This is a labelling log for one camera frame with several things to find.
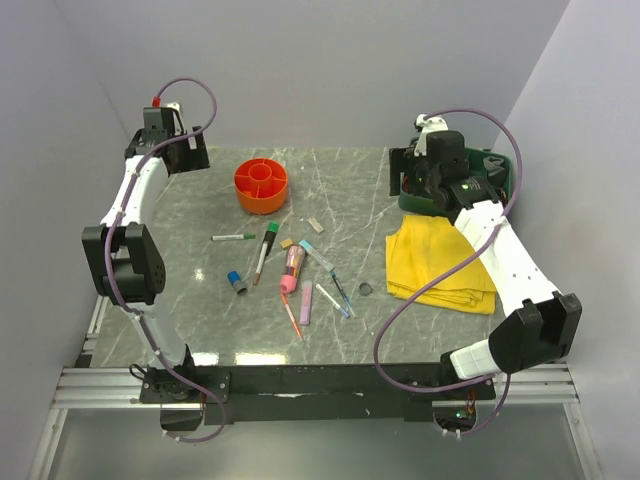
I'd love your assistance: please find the brown-tipped white marker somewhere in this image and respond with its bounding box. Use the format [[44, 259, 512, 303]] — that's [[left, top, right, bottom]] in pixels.
[[253, 242, 268, 286]]

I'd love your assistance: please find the blue-capped clear highlighter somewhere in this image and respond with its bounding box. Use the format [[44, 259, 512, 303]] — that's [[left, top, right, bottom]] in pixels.
[[299, 240, 334, 273]]

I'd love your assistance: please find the white pen lilac cap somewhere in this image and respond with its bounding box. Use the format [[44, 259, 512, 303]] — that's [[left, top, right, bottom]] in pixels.
[[315, 283, 350, 318]]

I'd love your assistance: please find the purple pink highlighter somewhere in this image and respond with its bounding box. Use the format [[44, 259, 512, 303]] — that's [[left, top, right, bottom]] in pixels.
[[299, 280, 313, 326]]

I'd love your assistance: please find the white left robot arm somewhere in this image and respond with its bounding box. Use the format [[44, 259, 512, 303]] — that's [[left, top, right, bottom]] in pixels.
[[81, 99, 210, 402]]

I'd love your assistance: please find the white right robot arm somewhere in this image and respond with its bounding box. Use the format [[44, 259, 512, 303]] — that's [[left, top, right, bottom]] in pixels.
[[389, 130, 582, 398]]

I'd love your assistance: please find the green compartment tray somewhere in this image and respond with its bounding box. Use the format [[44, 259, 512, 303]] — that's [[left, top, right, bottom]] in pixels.
[[397, 141, 512, 221]]

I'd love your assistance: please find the grey rolled item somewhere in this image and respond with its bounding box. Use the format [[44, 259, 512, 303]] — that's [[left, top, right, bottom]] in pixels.
[[483, 156, 508, 185]]

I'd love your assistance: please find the orange round desk organizer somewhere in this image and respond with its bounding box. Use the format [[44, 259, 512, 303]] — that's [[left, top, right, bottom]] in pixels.
[[234, 158, 288, 215]]

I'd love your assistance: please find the yellow folded cloth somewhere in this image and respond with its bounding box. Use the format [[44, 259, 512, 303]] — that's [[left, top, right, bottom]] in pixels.
[[385, 215, 497, 315]]

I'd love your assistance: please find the beige rectangular eraser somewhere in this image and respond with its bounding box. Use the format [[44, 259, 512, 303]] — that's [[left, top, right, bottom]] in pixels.
[[308, 217, 324, 234]]

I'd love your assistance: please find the blue grey cylinder cap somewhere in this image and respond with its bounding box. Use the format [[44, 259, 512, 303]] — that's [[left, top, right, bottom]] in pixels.
[[227, 270, 247, 295]]

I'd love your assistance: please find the small grey round lid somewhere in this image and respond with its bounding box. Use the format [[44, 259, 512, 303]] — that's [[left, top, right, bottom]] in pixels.
[[359, 282, 373, 296]]

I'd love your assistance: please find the dark blue pen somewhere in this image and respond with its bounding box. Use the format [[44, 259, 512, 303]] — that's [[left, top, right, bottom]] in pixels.
[[330, 269, 356, 318]]

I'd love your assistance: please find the pink tube of crayons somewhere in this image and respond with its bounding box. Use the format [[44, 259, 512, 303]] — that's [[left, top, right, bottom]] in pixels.
[[279, 244, 306, 295]]

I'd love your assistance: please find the orange pen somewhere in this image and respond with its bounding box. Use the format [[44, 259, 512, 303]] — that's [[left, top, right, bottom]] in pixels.
[[280, 293, 304, 341]]

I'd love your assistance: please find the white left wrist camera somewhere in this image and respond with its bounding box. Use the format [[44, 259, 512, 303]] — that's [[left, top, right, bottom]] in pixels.
[[152, 96, 184, 129]]

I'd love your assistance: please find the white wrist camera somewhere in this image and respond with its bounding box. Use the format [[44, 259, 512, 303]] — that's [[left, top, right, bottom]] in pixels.
[[414, 114, 449, 157], [152, 96, 184, 129]]

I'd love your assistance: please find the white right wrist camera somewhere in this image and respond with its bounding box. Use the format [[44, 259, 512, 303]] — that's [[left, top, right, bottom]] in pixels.
[[414, 114, 449, 157]]

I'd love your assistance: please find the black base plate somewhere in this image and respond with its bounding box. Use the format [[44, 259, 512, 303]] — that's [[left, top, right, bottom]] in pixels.
[[139, 362, 496, 423]]

